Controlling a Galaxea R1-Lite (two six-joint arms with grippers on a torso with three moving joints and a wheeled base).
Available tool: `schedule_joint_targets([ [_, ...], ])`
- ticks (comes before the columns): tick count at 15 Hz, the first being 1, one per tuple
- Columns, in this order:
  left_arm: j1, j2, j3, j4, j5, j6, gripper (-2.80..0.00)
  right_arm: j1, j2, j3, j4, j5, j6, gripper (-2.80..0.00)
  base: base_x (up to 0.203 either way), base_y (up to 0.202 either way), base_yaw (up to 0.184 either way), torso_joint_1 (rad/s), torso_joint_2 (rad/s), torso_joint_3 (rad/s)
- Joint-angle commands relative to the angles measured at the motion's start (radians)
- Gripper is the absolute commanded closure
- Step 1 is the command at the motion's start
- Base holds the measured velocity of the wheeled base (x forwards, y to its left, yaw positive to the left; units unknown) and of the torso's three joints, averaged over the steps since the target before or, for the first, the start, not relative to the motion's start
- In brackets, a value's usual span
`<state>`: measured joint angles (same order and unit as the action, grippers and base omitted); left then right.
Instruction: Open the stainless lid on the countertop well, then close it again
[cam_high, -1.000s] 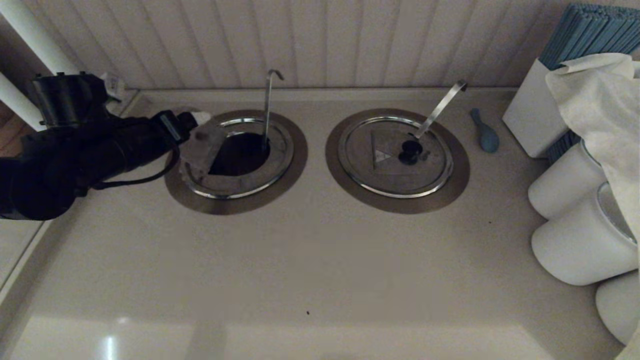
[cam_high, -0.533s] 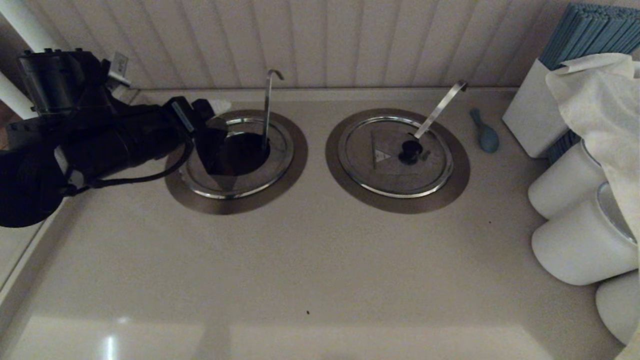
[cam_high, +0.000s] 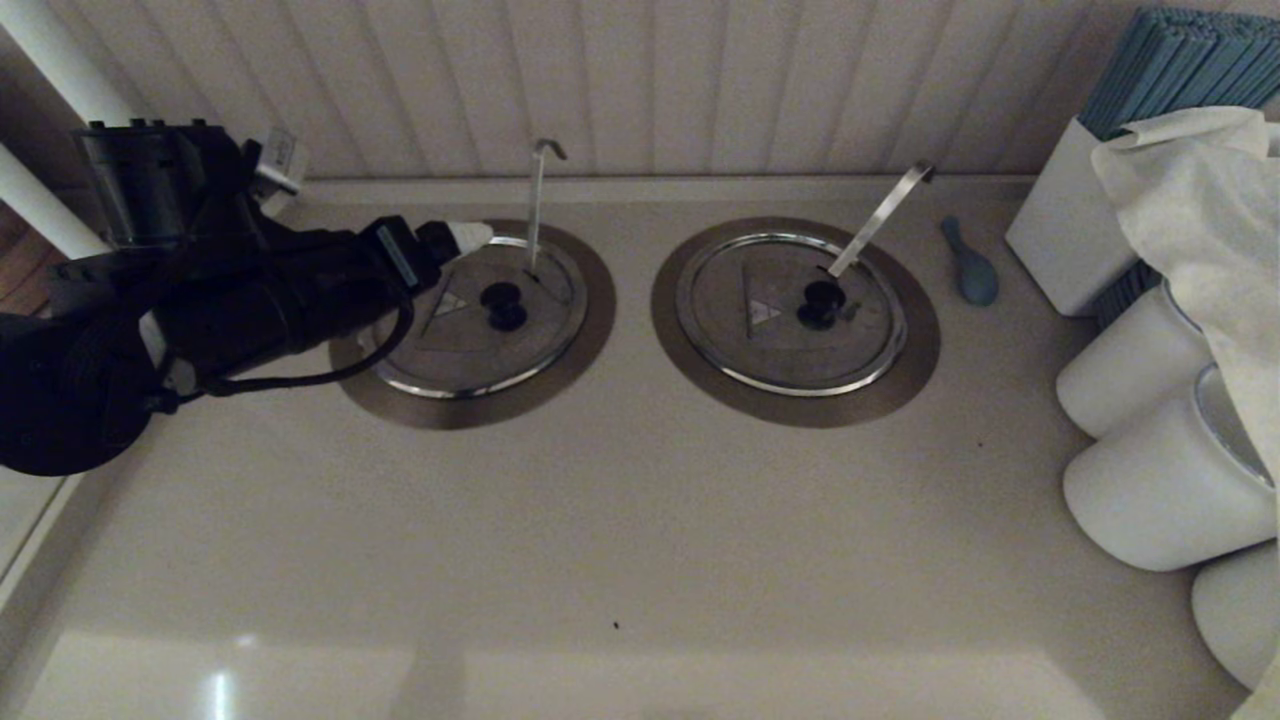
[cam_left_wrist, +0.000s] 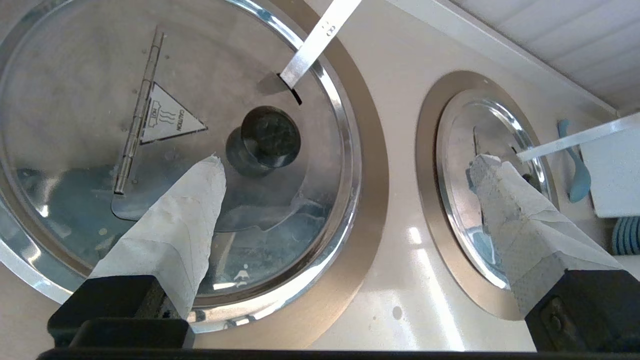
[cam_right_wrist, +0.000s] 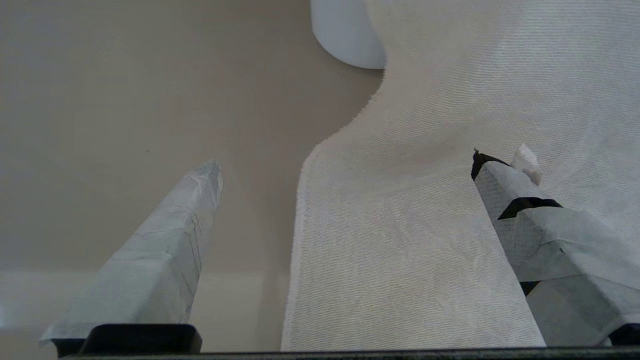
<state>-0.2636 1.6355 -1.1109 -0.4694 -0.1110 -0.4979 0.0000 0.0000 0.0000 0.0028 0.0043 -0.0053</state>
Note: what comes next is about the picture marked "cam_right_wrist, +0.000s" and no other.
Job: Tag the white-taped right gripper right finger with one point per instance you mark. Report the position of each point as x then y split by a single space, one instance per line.
565 260

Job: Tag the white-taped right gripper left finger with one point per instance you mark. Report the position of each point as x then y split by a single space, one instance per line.
150 270

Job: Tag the white cylindrical container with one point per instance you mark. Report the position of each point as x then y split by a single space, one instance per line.
345 30

